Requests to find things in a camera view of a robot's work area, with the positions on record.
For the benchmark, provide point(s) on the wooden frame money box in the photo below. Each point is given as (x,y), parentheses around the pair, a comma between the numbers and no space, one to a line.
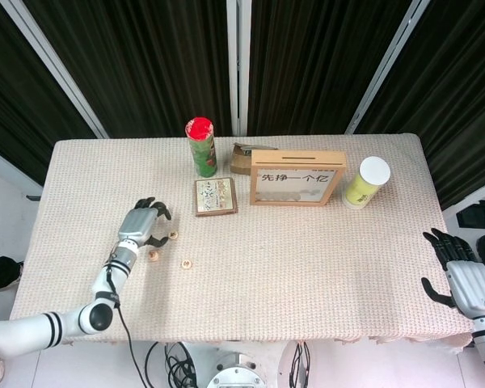
(299,158)

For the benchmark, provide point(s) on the white frame rail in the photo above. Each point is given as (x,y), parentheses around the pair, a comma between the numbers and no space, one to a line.
(469,201)
(12,167)

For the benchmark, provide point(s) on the white frame pole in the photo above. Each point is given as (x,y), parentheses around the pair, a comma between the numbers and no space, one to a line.
(389,60)
(50,60)
(234,60)

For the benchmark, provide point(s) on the beige woven tablecloth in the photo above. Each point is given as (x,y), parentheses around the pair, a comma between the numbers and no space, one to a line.
(266,283)

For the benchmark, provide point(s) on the black equipment box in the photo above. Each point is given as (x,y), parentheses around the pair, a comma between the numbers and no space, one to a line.
(479,216)

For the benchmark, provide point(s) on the small cardboard box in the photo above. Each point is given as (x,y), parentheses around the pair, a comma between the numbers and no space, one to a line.
(239,163)

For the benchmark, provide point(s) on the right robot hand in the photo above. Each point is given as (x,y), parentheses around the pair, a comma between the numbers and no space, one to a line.
(477,287)

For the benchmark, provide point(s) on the small square patterned box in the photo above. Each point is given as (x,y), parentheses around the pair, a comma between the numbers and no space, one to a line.
(216,197)

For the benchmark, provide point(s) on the black curtain panel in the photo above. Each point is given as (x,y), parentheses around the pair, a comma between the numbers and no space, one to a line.
(8,101)
(460,101)
(315,60)
(137,60)

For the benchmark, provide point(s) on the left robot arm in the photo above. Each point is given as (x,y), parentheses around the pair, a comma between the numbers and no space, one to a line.
(44,327)

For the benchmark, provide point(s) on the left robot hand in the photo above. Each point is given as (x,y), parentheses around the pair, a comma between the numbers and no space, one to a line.
(135,224)

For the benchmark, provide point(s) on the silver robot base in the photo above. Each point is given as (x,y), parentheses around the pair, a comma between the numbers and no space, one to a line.
(236,376)

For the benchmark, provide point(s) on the wooden coin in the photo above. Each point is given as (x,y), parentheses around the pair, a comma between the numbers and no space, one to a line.
(154,254)

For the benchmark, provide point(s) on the clear tennis ball tube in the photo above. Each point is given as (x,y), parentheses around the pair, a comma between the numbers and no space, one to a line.
(374,171)

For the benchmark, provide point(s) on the chess piece red shuai character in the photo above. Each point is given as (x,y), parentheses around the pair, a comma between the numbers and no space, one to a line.
(186,264)

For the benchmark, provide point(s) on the chess piece black character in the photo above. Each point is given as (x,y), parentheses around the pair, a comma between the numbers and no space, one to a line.
(172,234)

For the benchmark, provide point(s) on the green chip can red lid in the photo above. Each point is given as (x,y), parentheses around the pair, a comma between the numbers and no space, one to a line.
(204,157)

